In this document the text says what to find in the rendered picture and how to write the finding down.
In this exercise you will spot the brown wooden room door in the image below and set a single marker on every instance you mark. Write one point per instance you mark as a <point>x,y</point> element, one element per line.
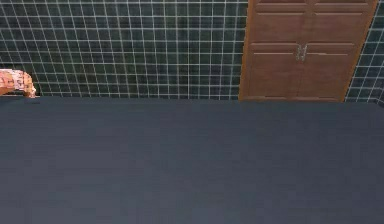
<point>280,71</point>

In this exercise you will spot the orange pink patterned rounded object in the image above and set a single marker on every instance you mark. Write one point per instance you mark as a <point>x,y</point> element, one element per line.
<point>16,82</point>

